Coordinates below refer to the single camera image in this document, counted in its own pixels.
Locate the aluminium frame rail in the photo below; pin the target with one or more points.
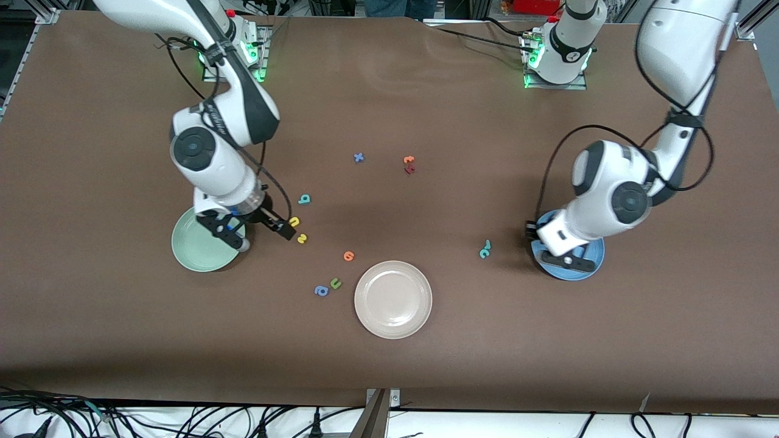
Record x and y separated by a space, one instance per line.
751 21
21 64

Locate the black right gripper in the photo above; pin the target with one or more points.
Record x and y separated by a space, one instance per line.
266 218

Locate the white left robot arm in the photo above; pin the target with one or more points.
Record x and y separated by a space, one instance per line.
608 182

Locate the person in blue jeans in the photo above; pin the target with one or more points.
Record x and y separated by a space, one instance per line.
389 6

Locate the red box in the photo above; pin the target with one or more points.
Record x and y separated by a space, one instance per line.
535 6

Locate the brown table cover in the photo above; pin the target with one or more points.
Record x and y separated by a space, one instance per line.
426 377

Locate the blue foam letter a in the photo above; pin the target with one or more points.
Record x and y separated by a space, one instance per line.
317 291

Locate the blue plate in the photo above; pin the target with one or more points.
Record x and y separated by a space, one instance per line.
597 255

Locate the beige plate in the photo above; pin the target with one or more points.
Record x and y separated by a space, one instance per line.
392 301

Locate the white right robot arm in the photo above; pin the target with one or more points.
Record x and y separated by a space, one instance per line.
213 164

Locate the green plate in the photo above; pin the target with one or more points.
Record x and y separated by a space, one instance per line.
195 249

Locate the metal table bracket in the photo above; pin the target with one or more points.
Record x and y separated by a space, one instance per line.
377 420

